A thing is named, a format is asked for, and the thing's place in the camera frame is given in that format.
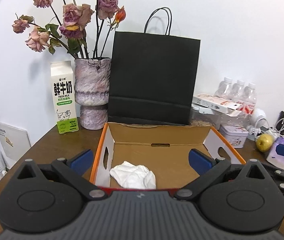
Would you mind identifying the purple tissue pack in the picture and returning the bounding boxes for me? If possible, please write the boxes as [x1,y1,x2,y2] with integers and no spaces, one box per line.
[266,137,284,170]

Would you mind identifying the yellow green apple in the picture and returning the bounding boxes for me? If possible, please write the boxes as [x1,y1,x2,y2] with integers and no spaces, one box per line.
[255,134,274,153]

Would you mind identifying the small floral tin box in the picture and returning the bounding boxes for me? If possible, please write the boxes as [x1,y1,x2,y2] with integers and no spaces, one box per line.
[219,124,248,148]

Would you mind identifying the small white desk fan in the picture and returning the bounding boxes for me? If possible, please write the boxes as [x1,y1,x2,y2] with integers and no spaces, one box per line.
[246,108,267,141]

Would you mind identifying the orange cardboard fruit box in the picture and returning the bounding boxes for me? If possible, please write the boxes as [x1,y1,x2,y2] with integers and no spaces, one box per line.
[89,122,245,189]

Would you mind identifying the clear plastic food container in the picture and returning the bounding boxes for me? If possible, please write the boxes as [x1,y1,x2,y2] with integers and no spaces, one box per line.
[189,103,221,129]

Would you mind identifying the crumpled white cloth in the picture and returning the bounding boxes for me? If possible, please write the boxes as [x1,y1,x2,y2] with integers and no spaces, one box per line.
[110,161,156,190]

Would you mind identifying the flat white orange box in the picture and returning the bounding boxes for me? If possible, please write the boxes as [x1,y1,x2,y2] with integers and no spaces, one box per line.
[192,93,241,116]

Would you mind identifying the right clear water bottle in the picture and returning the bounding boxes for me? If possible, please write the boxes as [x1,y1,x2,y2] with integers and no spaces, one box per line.
[242,83,257,114]

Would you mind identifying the clear water bottle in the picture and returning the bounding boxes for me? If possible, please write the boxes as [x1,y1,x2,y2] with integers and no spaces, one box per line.
[229,80,245,101]
[242,83,257,114]
[214,77,233,99]

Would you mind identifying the left clear water bottle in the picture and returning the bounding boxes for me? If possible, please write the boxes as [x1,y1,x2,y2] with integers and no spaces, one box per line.
[214,77,233,99]

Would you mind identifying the middle clear water bottle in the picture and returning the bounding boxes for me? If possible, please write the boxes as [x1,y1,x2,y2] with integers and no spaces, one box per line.
[229,80,245,101]

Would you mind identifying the white green milk carton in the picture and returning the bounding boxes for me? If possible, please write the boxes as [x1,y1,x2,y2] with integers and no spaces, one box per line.
[50,61,79,134]

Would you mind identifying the pink textured ceramic vase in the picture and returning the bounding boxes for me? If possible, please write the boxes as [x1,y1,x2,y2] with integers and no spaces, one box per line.
[75,58,111,130]

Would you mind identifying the black paper shopping bag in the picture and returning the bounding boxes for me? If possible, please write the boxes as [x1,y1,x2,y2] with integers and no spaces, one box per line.
[108,7,201,125]

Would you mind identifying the dried pink rose bouquet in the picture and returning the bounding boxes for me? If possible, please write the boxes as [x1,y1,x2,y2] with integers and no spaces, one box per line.
[12,0,126,60]

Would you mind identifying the white charging cables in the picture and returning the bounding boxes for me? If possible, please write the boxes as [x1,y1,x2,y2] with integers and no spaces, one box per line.
[253,117,284,138]

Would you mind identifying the white booklet against wall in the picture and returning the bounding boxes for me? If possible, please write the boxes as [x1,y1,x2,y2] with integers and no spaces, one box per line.
[0,122,31,161]

